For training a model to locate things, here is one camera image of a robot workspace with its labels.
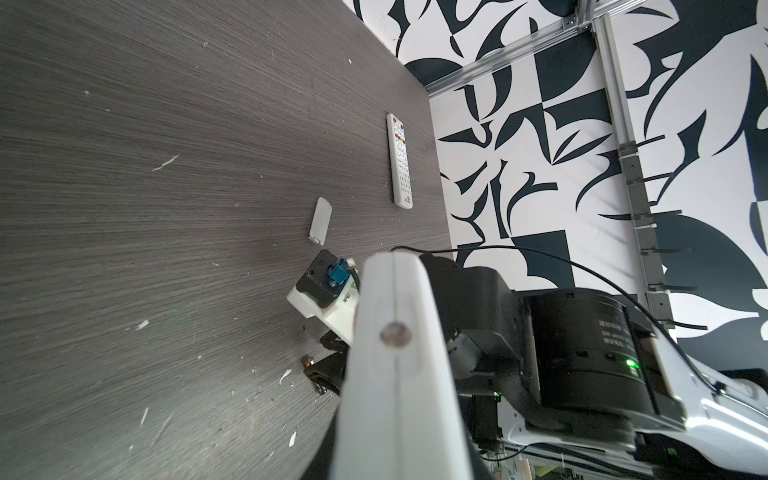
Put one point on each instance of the white remote control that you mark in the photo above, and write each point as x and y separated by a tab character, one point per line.
399	416

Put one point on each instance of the white battery cover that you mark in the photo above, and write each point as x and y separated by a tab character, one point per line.
320	222

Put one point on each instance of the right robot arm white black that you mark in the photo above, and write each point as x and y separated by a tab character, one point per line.
610	393

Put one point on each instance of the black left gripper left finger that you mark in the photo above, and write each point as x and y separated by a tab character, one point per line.
319	467

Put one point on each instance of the white remote on table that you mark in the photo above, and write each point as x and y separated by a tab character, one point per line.
401	182

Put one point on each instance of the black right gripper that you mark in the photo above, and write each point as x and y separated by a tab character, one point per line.
488	367

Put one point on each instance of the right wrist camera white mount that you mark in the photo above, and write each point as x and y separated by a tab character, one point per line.
329	290

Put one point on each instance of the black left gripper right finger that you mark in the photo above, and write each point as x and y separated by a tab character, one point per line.
479	467

